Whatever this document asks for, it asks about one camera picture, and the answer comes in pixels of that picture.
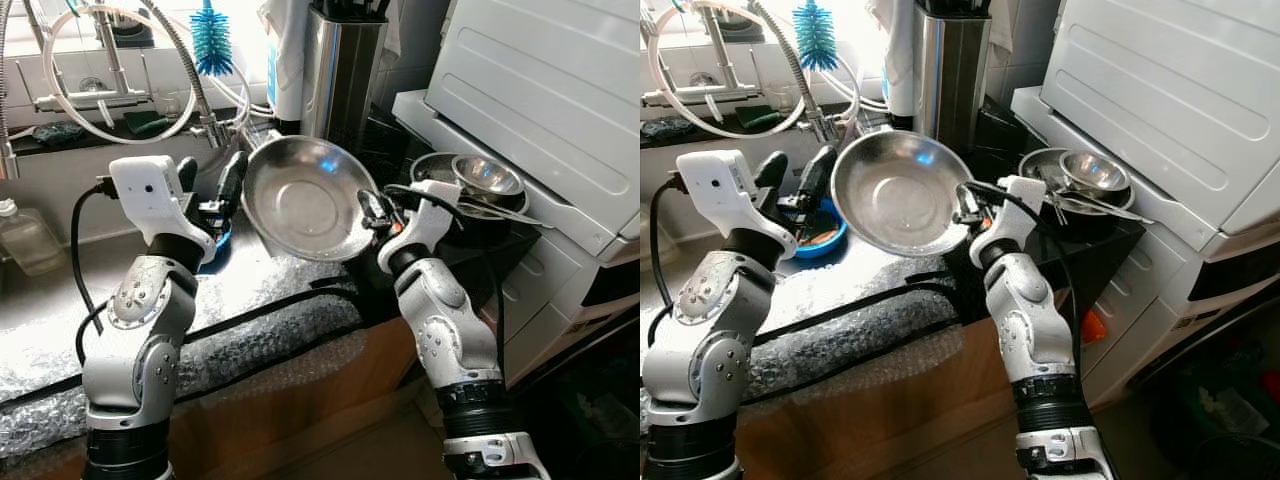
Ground shallow steel plate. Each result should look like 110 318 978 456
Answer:
1020 148 1136 216
410 152 529 223

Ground green sponge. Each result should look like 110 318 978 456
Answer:
735 105 791 131
125 112 186 139

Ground small steel bowl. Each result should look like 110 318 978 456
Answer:
452 155 524 198
1058 150 1131 194

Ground clear plastic bottle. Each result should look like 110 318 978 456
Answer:
0 198 63 278

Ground blue plastic bowl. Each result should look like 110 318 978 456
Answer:
195 225 234 276
790 198 849 261

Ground steel knife block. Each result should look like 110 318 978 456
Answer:
300 0 389 151
912 0 993 151

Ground dark storage bin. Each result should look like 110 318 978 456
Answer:
1150 330 1280 480
540 340 641 480

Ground blue bottle brush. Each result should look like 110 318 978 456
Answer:
190 0 234 78
793 0 839 73

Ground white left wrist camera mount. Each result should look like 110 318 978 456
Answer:
108 155 216 241
676 150 786 236

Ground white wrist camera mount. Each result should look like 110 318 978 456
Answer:
968 175 1046 269
108 155 216 241
676 150 786 236
378 180 463 273

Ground large steel bowl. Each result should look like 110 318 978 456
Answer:
242 136 381 263
830 130 976 258

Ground chrome sink faucet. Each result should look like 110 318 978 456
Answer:
645 5 761 111
35 10 151 116

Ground white kitchen appliance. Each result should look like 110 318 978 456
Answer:
1010 0 1280 406
392 0 641 386

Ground white plastic tube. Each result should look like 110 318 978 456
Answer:
40 5 271 146
648 5 886 141

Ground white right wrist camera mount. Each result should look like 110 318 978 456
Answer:
968 175 1046 269
378 180 463 273

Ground bubble wrap sheet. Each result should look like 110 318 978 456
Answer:
740 245 986 411
0 245 366 461

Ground steel sink basin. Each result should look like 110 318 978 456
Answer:
640 135 926 301
0 135 321 331

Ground steel spoon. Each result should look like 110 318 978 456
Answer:
460 195 553 229
1075 190 1156 226

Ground wooden cabinet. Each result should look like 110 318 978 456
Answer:
170 320 441 480
740 320 1031 480

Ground flexible metal hose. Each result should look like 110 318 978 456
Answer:
750 0 851 146
140 0 241 149
0 20 19 181

